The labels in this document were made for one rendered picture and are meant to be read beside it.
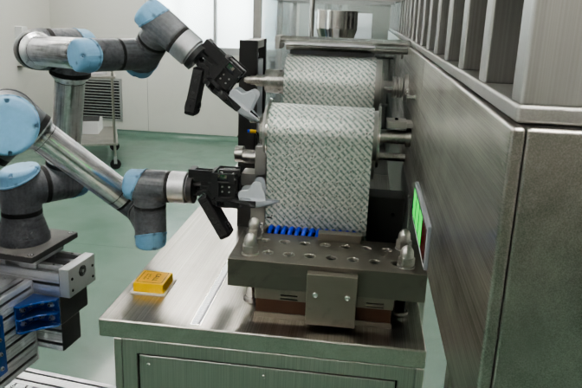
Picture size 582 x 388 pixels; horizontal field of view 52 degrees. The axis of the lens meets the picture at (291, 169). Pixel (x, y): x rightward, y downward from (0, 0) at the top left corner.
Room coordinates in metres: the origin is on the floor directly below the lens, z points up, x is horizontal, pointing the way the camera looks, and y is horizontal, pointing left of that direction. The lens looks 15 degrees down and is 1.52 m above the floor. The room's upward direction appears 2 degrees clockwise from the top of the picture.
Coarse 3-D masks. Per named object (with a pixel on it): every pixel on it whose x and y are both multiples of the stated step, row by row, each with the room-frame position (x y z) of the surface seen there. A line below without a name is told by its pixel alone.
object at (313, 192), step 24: (288, 168) 1.31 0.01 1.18; (312, 168) 1.30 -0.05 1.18; (336, 168) 1.29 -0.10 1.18; (360, 168) 1.29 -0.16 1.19; (288, 192) 1.31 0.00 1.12; (312, 192) 1.30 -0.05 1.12; (336, 192) 1.29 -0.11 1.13; (360, 192) 1.29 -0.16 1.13; (288, 216) 1.30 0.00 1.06; (312, 216) 1.30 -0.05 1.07; (336, 216) 1.29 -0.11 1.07; (360, 216) 1.29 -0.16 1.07
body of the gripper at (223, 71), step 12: (204, 48) 1.37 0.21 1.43; (216, 48) 1.37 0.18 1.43; (192, 60) 1.36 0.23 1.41; (204, 60) 1.38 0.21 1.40; (216, 60) 1.37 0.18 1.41; (228, 60) 1.35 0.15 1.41; (204, 72) 1.37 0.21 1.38; (216, 72) 1.35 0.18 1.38; (228, 72) 1.35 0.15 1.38; (240, 72) 1.35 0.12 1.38; (216, 84) 1.35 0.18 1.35; (228, 84) 1.36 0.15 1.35
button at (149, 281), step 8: (144, 272) 1.27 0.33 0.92; (152, 272) 1.27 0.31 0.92; (160, 272) 1.27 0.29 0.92; (168, 272) 1.27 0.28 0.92; (136, 280) 1.22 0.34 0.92; (144, 280) 1.23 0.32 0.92; (152, 280) 1.23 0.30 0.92; (160, 280) 1.23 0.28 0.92; (168, 280) 1.24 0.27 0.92; (136, 288) 1.21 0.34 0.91; (144, 288) 1.21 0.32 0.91; (152, 288) 1.21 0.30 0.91; (160, 288) 1.21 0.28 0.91
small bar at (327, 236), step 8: (320, 232) 1.24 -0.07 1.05; (328, 232) 1.24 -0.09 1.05; (336, 232) 1.24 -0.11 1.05; (344, 232) 1.25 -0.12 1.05; (352, 232) 1.25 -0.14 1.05; (320, 240) 1.24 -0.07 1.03; (328, 240) 1.23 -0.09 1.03; (336, 240) 1.23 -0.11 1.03; (344, 240) 1.23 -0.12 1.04; (352, 240) 1.23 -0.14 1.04; (360, 240) 1.22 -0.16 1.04
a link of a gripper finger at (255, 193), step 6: (252, 186) 1.30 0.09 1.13; (258, 186) 1.29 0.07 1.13; (240, 192) 1.30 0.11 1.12; (246, 192) 1.30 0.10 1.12; (252, 192) 1.29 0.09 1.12; (258, 192) 1.29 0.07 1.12; (240, 198) 1.30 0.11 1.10; (246, 198) 1.30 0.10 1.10; (252, 198) 1.29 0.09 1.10; (258, 198) 1.29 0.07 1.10; (264, 198) 1.29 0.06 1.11; (258, 204) 1.29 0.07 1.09; (264, 204) 1.29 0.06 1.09; (270, 204) 1.30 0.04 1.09
